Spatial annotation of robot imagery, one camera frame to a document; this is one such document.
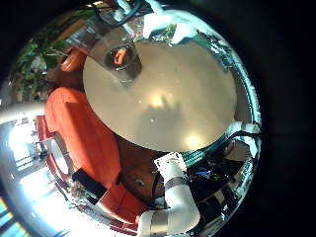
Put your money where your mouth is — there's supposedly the black cable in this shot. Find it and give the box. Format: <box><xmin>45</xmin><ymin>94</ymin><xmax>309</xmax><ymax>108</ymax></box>
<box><xmin>88</xmin><ymin>0</ymin><xmax>146</xmax><ymax>30</ymax></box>

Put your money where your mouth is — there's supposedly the green plant in orange pot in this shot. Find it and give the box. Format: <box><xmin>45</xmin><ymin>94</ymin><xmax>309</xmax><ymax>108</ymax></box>
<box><xmin>9</xmin><ymin>9</ymin><xmax>102</xmax><ymax>102</ymax></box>

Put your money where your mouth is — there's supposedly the orange sofa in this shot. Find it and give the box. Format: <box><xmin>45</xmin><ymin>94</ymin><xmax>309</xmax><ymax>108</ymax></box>
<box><xmin>34</xmin><ymin>86</ymin><xmax>151</xmax><ymax>236</ymax></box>

